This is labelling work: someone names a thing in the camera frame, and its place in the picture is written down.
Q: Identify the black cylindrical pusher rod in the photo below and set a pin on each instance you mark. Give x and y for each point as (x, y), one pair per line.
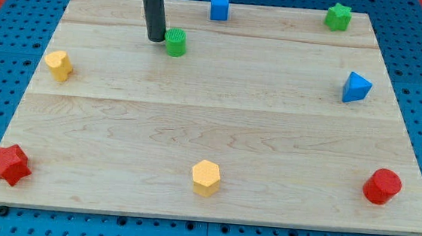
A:
(154, 12)

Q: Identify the green star block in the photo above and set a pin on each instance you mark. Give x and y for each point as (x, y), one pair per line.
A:
(338, 17)

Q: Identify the red star block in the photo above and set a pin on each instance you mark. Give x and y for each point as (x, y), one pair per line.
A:
(13, 164)

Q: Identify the green cylinder block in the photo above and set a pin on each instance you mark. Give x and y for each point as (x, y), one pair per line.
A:
(175, 42)

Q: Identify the blue cube block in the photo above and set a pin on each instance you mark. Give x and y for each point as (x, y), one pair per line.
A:
(219, 10)

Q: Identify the yellow heart block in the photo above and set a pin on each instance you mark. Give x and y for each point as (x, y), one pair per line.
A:
(59, 65)

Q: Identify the wooden board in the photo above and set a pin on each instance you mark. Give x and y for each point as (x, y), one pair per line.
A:
(259, 94)

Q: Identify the yellow hexagon block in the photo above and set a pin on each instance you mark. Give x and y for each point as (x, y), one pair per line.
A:
(206, 178)

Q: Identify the blue triangle block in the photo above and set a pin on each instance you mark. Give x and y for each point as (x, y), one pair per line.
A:
(356, 88)

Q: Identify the red cylinder block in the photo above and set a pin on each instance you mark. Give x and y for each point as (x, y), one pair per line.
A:
(382, 186)

